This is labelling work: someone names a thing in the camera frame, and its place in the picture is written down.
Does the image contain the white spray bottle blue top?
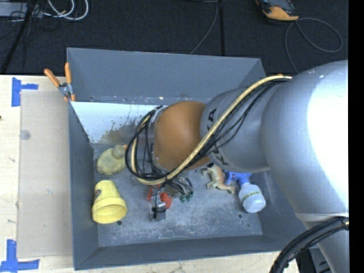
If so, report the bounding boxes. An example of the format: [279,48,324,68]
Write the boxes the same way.
[224,170,267,214]

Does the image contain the grey metal bin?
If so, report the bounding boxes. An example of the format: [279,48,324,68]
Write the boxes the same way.
[67,47,308,271]

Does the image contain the red toy block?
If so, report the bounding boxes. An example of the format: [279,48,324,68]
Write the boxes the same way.
[146,186,174,210]

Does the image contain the yellow rubber duck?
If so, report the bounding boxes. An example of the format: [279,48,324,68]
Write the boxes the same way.
[96,144,128,176]

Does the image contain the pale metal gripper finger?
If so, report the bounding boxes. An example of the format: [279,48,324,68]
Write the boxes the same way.
[151,192,168,210]
[150,208,167,222]

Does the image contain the yellow plastic cup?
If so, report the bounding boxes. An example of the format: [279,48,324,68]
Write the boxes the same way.
[91,179,128,225]

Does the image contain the tan toy animal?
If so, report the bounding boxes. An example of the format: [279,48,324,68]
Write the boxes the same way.
[202,163,237,195]

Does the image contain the pale wood flat board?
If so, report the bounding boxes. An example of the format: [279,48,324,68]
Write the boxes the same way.
[16,90,73,259]

